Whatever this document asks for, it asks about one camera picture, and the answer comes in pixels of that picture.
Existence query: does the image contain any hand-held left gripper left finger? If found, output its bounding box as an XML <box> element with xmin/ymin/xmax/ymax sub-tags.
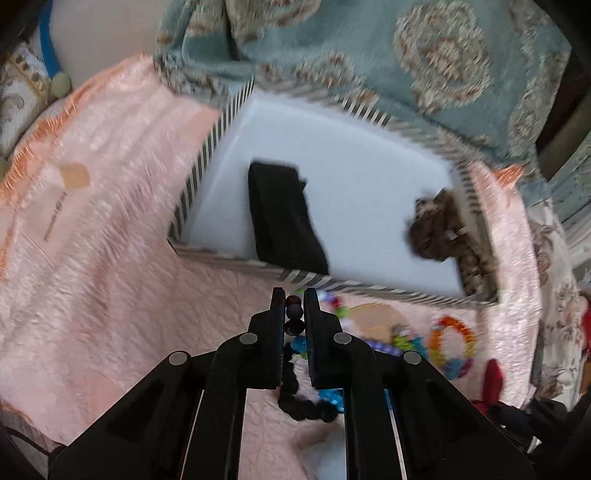
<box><xmin>48</xmin><ymin>287</ymin><xmax>287</xmax><ymax>480</ymax></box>

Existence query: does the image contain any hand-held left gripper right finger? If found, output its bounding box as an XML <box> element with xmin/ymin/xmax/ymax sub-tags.
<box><xmin>303</xmin><ymin>287</ymin><xmax>536</xmax><ymax>480</ymax></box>

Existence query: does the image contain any multicolour round bead bracelet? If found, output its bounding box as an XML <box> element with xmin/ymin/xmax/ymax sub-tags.
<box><xmin>284</xmin><ymin>291</ymin><xmax>352</xmax><ymax>337</ymax></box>

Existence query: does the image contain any blue bead bracelet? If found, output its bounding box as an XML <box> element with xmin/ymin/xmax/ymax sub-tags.
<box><xmin>291</xmin><ymin>336</ymin><xmax>347</xmax><ymax>415</ymax></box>

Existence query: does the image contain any black scrunchie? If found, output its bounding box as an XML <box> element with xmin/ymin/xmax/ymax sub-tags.
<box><xmin>277</xmin><ymin>342</ymin><xmax>339</xmax><ymax>423</ymax></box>

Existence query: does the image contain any purple bead bracelet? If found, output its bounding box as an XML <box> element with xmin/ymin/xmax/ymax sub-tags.
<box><xmin>360</xmin><ymin>337</ymin><xmax>403</xmax><ymax>357</ymax></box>

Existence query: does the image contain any flower bead bracelet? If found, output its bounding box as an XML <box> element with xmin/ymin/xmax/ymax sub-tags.
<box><xmin>392</xmin><ymin>324</ymin><xmax>426</xmax><ymax>360</ymax></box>

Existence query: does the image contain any white fluffy headband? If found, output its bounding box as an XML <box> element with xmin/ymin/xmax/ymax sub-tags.
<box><xmin>295</xmin><ymin>429</ymin><xmax>347</xmax><ymax>480</ymax></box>

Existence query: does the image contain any rainbow bead bracelet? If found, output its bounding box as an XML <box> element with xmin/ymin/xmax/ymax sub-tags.
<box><xmin>428</xmin><ymin>316</ymin><xmax>477</xmax><ymax>380</ymax></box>

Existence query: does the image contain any striped tray with white inside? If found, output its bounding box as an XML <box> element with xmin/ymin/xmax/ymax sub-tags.
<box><xmin>167</xmin><ymin>78</ymin><xmax>502</xmax><ymax>306</ymax></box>

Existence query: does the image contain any red hair bow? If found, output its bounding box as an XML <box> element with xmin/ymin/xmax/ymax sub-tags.
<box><xmin>471</xmin><ymin>357</ymin><xmax>507</xmax><ymax>416</ymax></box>

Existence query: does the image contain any black fabric headband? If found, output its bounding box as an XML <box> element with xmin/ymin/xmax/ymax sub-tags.
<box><xmin>248</xmin><ymin>160</ymin><xmax>329</xmax><ymax>276</ymax></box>

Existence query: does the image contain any leopard print scrunchie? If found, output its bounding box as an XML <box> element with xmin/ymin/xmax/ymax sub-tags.
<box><xmin>406</xmin><ymin>187</ymin><xmax>467</xmax><ymax>264</ymax></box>

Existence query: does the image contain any black device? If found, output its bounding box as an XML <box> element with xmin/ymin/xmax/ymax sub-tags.
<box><xmin>496</xmin><ymin>399</ymin><xmax>568</xmax><ymax>457</ymax></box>

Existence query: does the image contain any teal damask blanket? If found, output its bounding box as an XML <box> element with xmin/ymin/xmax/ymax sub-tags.
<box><xmin>152</xmin><ymin>0</ymin><xmax>573</xmax><ymax>167</ymax></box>

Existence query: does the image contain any teal damask curtain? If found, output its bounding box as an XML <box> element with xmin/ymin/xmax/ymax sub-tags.
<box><xmin>549</xmin><ymin>138</ymin><xmax>591</xmax><ymax>241</ymax></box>

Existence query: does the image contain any dark wooden furniture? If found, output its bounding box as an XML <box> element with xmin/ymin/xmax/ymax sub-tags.
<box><xmin>536</xmin><ymin>48</ymin><xmax>591</xmax><ymax>181</ymax></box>

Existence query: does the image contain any white gold embroidered cushion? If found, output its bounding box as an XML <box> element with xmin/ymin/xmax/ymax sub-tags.
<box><xmin>0</xmin><ymin>41</ymin><xmax>54</xmax><ymax>160</ymax></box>

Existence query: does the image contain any black cable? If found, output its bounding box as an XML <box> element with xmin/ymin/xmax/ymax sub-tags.
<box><xmin>0</xmin><ymin>425</ymin><xmax>58</xmax><ymax>460</ymax></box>

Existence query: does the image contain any blue cord with green pompoms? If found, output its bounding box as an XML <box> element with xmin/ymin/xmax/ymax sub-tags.
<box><xmin>38</xmin><ymin>0</ymin><xmax>74</xmax><ymax>99</ymax></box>

